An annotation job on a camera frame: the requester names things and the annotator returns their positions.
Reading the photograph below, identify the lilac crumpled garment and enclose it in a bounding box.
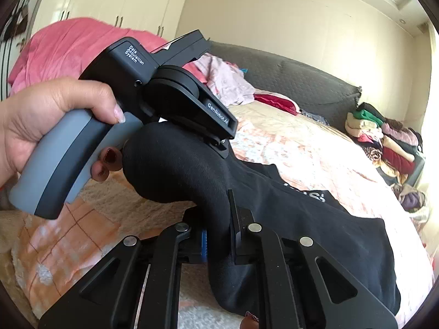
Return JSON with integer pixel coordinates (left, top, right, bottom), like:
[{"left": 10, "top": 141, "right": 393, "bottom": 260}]
[{"left": 194, "top": 53, "right": 255, "bottom": 107}]

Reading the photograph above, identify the black IKISS sweatshirt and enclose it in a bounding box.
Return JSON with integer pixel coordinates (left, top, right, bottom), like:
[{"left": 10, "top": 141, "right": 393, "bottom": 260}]
[{"left": 122, "top": 122, "right": 400, "bottom": 315}]

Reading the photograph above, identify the red pillow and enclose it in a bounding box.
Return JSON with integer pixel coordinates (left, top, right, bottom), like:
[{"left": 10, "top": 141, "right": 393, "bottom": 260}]
[{"left": 254, "top": 93, "right": 298, "bottom": 116}]

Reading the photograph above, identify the bag of loose clothes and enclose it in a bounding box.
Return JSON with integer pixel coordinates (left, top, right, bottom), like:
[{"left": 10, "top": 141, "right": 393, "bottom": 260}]
[{"left": 391, "top": 184, "right": 430, "bottom": 222}]

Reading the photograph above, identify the left hand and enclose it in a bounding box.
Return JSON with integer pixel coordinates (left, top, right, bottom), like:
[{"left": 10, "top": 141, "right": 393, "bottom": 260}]
[{"left": 1, "top": 77, "right": 126, "bottom": 184}]

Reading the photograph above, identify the right hand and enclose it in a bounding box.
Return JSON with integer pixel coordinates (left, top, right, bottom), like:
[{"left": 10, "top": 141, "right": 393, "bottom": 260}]
[{"left": 240, "top": 311, "right": 259, "bottom": 329}]

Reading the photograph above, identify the grey quilted headboard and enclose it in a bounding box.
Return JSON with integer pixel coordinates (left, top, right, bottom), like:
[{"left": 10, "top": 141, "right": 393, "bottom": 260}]
[{"left": 210, "top": 42, "right": 362, "bottom": 132}]

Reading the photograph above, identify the pink blanket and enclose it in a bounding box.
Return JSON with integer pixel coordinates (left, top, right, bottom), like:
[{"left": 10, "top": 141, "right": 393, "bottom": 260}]
[{"left": 7, "top": 16, "right": 207, "bottom": 97}]

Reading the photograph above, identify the stack of folded clothes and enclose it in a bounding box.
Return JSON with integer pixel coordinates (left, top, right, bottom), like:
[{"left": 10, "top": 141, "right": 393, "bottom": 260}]
[{"left": 345, "top": 103, "right": 425, "bottom": 186}]

